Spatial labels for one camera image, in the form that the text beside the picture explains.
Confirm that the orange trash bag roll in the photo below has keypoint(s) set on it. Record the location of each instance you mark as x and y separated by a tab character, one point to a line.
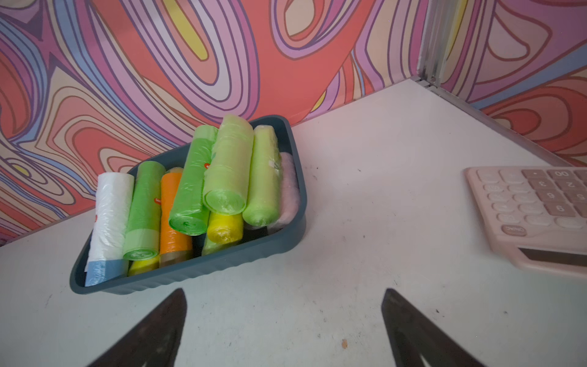
175	247

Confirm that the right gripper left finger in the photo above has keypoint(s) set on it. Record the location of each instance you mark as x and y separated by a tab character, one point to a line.
155	340

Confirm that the light green roll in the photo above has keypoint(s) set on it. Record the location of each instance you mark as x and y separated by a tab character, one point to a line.
264	198

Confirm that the pink roll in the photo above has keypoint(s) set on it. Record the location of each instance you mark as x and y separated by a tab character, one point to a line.
290	194

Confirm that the teal plastic storage box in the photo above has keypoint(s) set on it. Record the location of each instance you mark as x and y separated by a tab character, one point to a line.
258	243

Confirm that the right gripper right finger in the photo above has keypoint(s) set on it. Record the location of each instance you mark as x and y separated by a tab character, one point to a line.
417	341

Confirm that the white blue trash bag roll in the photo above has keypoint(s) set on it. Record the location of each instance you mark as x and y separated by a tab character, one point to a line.
113	202

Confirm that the pink calculator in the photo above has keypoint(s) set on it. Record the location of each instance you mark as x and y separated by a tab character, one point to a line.
535	217

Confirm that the yellow roll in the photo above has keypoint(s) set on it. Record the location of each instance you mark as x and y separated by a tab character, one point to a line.
144	266
225	229

